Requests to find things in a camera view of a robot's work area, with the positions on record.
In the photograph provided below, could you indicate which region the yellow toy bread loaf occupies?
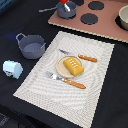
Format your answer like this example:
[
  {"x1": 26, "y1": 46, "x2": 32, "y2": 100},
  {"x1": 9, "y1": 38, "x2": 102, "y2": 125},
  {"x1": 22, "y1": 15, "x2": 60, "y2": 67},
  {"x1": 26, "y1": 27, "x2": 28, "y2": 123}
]
[{"x1": 63, "y1": 57, "x2": 84, "y2": 76}]

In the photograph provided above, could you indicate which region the grey toy pot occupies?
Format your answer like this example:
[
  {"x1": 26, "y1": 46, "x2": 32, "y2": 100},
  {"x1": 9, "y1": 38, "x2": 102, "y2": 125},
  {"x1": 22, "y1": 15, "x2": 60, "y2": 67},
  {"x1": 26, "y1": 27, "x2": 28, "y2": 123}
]
[{"x1": 16, "y1": 33, "x2": 46, "y2": 59}]

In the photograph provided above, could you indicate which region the grey toy frying pan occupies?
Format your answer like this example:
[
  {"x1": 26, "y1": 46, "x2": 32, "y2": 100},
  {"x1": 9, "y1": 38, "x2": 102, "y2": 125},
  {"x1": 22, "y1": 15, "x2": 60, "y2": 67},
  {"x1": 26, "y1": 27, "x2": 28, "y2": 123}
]
[{"x1": 38, "y1": 0, "x2": 78, "y2": 20}]

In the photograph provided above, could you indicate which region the round wooden plate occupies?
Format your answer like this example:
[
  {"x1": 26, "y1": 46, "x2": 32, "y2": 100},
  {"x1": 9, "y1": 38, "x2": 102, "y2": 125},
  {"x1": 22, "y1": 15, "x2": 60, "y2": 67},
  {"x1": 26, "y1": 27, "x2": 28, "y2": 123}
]
[{"x1": 56, "y1": 55, "x2": 83, "y2": 78}]

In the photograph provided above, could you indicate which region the beige woven placemat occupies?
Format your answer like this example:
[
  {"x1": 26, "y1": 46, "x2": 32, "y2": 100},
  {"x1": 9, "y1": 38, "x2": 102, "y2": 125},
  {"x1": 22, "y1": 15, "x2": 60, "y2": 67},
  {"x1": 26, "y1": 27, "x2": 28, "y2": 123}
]
[{"x1": 14, "y1": 31, "x2": 114, "y2": 128}]

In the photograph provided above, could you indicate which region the light blue toy carton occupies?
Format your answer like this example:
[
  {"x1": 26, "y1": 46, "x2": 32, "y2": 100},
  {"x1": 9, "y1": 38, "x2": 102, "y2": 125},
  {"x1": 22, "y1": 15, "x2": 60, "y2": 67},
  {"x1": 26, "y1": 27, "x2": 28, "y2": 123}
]
[{"x1": 3, "y1": 60, "x2": 23, "y2": 79}]

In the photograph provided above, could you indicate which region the black table cloth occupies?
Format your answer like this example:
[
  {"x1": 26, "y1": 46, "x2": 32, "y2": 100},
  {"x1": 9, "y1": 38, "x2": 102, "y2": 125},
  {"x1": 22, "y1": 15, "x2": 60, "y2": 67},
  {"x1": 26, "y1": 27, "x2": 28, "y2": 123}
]
[{"x1": 0, "y1": 0, "x2": 128, "y2": 128}]

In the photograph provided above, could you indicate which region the beige bowl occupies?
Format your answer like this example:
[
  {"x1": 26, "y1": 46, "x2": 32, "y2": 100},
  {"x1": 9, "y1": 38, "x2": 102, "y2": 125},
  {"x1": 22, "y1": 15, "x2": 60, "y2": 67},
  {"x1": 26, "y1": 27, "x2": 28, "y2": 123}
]
[{"x1": 119, "y1": 5, "x2": 128, "y2": 30}]

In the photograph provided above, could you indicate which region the fork with orange handle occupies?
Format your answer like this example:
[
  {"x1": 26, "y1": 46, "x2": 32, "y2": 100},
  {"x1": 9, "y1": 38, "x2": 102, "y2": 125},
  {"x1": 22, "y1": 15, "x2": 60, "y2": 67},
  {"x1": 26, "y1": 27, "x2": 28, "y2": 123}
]
[{"x1": 45, "y1": 71, "x2": 86, "y2": 89}]

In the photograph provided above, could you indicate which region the knife with orange handle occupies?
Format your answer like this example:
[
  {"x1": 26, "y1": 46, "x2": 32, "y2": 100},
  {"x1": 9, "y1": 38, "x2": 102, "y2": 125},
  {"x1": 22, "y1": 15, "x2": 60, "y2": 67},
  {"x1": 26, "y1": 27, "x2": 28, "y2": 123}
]
[{"x1": 59, "y1": 49, "x2": 98, "y2": 62}]

